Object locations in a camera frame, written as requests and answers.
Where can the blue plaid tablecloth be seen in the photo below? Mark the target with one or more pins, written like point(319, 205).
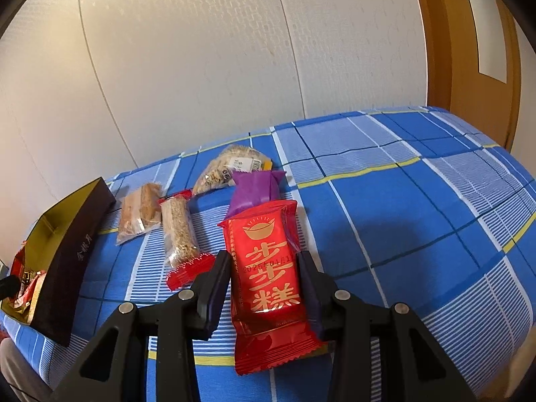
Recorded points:
point(398, 217)

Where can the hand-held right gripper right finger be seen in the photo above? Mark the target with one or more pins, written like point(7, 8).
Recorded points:
point(310, 297)

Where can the clear mixed nut packet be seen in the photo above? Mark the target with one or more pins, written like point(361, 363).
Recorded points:
point(222, 171)

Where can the purple snack packet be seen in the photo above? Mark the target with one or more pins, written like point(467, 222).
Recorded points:
point(255, 192)

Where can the sesame bar packet red ends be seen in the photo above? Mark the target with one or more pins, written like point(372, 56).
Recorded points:
point(180, 234)

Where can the clear brown biscuit packet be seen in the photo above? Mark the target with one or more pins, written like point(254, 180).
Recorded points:
point(138, 213)

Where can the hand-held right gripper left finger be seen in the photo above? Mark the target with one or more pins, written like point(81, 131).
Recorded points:
point(220, 289)

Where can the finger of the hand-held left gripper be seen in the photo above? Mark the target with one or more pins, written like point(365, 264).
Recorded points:
point(8, 287)

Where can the gold-lined dark tin box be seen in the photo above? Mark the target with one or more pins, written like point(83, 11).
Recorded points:
point(71, 259)

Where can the large red cake packet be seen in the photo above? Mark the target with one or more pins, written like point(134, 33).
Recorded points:
point(268, 268)

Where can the wooden door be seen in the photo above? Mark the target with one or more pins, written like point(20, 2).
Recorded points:
point(460, 71)

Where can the small red snack packet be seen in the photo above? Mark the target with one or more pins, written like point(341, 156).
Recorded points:
point(29, 297)

